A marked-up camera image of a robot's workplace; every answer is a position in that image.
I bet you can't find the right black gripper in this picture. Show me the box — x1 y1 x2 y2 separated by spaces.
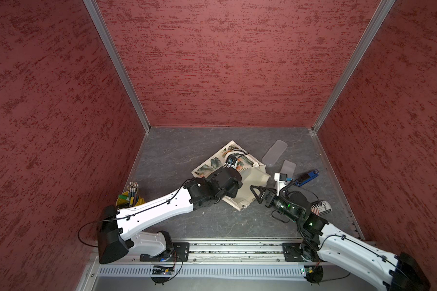
249 186 300 224

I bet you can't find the cream canvas tote bag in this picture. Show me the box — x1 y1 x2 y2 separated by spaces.
192 140 270 211

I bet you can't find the frosted translucent pencil case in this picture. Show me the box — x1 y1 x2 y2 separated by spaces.
262 140 288 167

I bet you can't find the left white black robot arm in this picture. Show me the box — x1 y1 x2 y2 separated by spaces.
97 167 243 264

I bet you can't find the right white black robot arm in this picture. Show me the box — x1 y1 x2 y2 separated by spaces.
250 186 431 291

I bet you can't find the yellow pencil cup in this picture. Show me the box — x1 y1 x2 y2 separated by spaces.
116 181 145 209

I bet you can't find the blue black stapler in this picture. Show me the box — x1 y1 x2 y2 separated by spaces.
294 170 319 187

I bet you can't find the red white striped sock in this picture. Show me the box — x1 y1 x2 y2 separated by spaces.
311 200 332 216

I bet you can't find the left small circuit board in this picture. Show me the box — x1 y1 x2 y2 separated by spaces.
152 266 175 276

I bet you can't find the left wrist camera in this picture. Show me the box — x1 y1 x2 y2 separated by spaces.
224 154 240 169

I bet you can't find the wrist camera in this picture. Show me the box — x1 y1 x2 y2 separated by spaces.
274 173 292 196
224 154 240 169

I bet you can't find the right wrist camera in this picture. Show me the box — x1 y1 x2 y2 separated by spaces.
274 173 292 196

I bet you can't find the aluminium front rail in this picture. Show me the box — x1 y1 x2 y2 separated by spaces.
113 234 334 265

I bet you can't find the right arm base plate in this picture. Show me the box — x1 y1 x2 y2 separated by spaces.
282 242 319 263

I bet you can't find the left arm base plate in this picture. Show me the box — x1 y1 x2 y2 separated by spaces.
140 242 190 262

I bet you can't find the left aluminium corner post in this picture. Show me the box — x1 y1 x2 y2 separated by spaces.
83 0 151 133

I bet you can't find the aluminium corner post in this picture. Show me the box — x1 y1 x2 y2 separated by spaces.
83 0 151 133
311 0 396 137

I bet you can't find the right aluminium corner post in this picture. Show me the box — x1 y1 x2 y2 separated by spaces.
311 0 396 137

